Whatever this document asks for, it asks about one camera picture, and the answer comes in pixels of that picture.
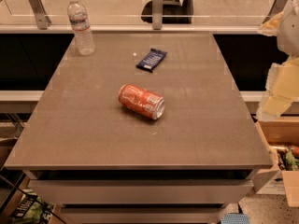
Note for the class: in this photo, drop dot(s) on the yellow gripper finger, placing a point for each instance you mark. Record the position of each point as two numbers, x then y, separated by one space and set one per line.
270 28
282 89

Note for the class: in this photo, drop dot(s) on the red coke can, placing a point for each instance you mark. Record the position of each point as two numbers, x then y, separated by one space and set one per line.
142 101

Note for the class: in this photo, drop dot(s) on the cardboard box with items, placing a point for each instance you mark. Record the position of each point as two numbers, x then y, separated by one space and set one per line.
281 139

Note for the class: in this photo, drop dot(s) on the black office chair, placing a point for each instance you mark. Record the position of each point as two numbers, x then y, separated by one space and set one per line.
174 12

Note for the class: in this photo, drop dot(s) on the blue snack bar wrapper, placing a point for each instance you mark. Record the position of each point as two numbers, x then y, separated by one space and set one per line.
151 60

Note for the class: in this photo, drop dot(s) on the grey drawer cabinet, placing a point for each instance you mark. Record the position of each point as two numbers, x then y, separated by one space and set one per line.
104 163

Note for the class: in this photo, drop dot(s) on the blue perforated object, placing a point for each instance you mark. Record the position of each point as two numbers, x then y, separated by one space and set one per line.
235 219

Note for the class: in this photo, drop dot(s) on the clear plastic water bottle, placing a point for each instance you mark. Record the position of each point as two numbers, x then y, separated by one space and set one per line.
78 17

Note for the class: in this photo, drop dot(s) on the green and black snack bag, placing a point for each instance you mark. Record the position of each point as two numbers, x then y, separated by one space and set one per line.
32 210

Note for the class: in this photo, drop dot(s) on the right metal railing bracket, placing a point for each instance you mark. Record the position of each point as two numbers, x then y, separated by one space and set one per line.
277 7

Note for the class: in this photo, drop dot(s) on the metal railing bracket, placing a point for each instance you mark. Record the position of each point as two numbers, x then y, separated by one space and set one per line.
277 7
157 14
43 21

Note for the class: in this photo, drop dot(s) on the middle metal railing bracket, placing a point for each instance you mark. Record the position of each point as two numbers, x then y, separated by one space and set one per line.
157 14

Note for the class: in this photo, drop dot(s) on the left metal railing bracket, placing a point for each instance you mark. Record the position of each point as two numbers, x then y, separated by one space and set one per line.
43 21

